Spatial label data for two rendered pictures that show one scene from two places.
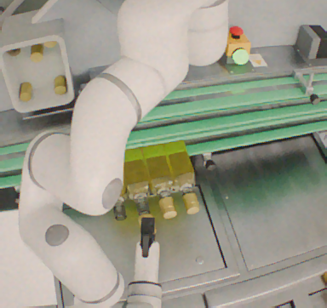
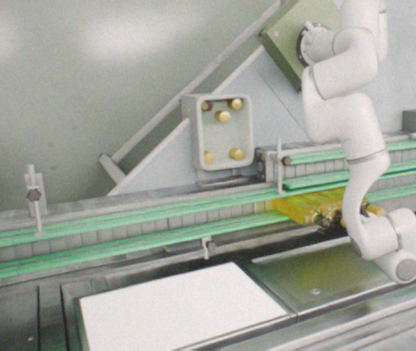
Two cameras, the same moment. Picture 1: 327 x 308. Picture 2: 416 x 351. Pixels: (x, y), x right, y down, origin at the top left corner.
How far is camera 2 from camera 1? 90 cm
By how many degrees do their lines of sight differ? 40
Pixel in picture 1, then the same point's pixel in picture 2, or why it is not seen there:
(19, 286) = (233, 313)
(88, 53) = (256, 131)
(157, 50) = (370, 16)
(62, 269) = (360, 105)
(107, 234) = (307, 266)
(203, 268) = not seen: hidden behind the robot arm
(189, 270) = not seen: hidden behind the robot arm
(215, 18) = (383, 22)
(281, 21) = (388, 108)
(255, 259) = not seen: outside the picture
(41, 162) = (324, 64)
